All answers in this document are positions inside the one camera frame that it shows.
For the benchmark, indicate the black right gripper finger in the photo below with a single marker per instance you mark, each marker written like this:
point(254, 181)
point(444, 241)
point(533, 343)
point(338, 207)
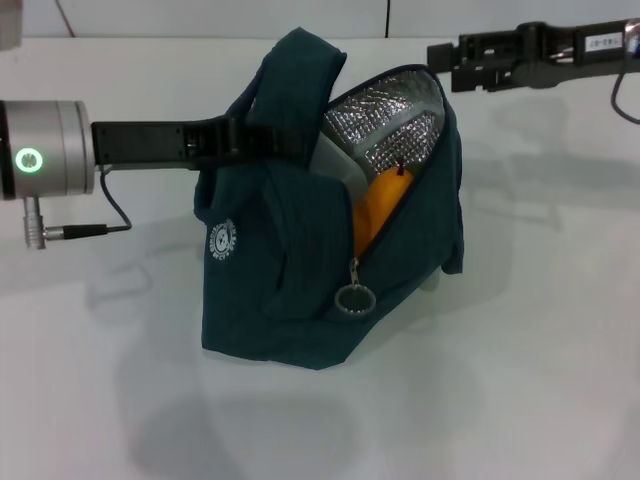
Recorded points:
point(475, 80)
point(480, 50)

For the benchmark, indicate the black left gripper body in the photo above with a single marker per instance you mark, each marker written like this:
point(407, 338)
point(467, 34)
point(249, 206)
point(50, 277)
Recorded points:
point(145, 142)

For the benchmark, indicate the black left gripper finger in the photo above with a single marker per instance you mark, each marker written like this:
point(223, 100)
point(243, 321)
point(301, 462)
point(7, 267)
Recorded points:
point(270, 145)

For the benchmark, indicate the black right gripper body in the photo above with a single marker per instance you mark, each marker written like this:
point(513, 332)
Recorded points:
point(565, 50)

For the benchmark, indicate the yellow orange pear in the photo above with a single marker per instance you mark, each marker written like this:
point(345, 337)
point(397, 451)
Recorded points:
point(380, 205)

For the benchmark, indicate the dark teal lunch bag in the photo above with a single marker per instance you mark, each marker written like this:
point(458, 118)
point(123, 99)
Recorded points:
point(300, 280)

